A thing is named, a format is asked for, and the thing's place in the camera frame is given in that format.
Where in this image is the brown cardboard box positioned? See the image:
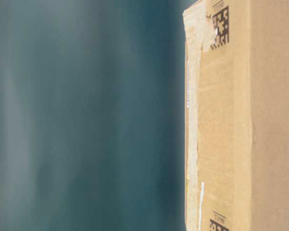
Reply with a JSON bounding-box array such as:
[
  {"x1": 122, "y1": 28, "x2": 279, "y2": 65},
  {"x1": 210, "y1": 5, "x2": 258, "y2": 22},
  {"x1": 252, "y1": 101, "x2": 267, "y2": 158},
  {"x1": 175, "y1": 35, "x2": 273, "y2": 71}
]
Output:
[{"x1": 183, "y1": 0, "x2": 289, "y2": 231}]

